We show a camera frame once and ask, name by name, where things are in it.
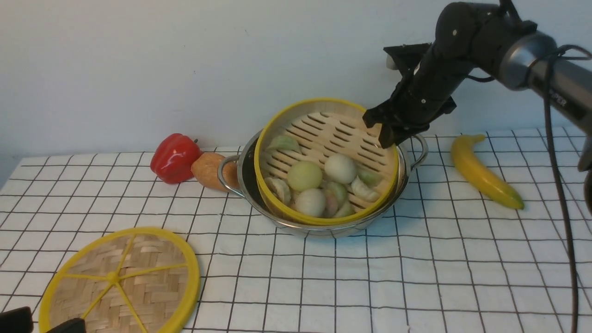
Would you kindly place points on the pale green round bun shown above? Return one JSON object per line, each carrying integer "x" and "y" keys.
{"x": 304, "y": 175}

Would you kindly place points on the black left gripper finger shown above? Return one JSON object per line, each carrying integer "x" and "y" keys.
{"x": 19, "y": 320}

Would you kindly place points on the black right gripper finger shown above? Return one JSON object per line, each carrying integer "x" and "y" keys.
{"x": 392, "y": 130}

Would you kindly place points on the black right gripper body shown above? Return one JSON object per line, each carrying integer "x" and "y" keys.
{"x": 422, "y": 93}

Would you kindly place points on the red bell pepper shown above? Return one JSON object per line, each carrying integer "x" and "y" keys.
{"x": 174, "y": 157}

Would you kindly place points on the white checkered tablecloth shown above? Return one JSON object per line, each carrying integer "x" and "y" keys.
{"x": 443, "y": 259}

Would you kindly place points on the yellow banana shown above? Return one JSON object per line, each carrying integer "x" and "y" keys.
{"x": 481, "y": 177}

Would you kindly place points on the bamboo steamer basket yellow rim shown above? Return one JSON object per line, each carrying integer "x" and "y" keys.
{"x": 324, "y": 127}

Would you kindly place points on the white round bun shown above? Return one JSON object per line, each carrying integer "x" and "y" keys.
{"x": 341, "y": 168}

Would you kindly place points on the white bun front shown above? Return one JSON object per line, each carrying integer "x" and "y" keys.
{"x": 310, "y": 202}

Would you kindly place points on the green leaf dumpling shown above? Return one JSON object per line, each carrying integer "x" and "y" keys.
{"x": 284, "y": 142}

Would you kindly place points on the woven bamboo steamer lid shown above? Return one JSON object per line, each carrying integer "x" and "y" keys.
{"x": 138, "y": 280}

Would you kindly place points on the beige folded dumpling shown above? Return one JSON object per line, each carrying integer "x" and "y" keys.
{"x": 280, "y": 189}

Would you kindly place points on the stainless steel two-handled pot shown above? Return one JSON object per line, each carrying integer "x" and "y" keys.
{"x": 249, "y": 190}

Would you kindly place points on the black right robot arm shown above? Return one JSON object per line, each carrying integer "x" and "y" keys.
{"x": 492, "y": 38}

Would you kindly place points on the brown potato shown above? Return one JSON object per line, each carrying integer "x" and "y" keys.
{"x": 205, "y": 171}

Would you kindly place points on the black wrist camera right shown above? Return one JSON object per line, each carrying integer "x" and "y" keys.
{"x": 405, "y": 58}

